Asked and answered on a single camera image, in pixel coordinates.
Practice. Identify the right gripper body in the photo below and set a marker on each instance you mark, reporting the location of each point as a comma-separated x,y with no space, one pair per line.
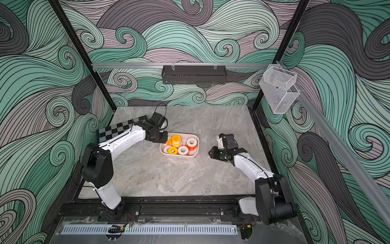
214,152

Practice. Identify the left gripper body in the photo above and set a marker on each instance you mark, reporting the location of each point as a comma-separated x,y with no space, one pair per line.
160,137

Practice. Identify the white storage box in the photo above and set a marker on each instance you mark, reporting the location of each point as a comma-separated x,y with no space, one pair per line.
163,148

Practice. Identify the orange tape roll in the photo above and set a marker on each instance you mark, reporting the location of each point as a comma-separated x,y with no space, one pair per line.
192,144
183,150

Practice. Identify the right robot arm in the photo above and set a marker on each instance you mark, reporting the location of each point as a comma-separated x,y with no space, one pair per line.
262,183

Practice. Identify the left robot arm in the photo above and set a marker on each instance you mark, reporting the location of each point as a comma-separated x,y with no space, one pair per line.
97,161

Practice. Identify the clear acrylic box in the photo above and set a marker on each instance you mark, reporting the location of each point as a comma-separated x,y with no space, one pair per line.
279,88

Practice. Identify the black grey chessboard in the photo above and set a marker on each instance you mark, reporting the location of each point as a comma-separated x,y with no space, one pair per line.
114,130

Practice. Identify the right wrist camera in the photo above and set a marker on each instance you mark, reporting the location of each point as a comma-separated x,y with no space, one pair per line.
227,141

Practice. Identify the black wall shelf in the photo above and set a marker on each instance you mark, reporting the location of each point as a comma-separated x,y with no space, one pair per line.
194,74

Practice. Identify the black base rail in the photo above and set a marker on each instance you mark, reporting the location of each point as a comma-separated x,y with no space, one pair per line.
142,209

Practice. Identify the white slotted cable duct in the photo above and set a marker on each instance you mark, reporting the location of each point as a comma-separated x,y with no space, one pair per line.
153,229

